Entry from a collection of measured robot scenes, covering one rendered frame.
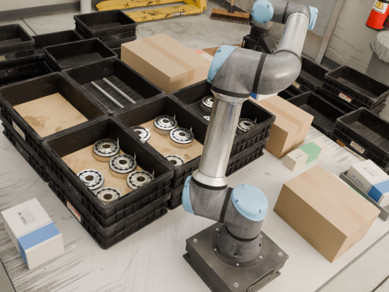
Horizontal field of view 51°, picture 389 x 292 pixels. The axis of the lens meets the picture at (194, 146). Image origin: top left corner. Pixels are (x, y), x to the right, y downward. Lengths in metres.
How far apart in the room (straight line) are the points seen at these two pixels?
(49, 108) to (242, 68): 1.01
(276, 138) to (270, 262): 0.70
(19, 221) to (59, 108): 0.60
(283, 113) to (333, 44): 2.67
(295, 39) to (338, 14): 3.19
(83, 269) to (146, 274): 0.21
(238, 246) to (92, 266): 0.49
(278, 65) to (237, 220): 0.47
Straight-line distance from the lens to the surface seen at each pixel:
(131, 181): 1.48
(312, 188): 1.64
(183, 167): 1.45
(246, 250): 1.35
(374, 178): 1.93
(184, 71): 2.07
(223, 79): 1.15
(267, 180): 1.83
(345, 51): 4.53
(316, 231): 1.60
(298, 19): 1.42
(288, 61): 1.18
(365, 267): 2.68
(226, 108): 1.17
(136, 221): 1.48
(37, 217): 1.48
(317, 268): 1.60
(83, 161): 1.60
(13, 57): 2.99
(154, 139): 1.71
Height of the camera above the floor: 1.90
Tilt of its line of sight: 39 degrees down
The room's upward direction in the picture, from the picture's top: 10 degrees clockwise
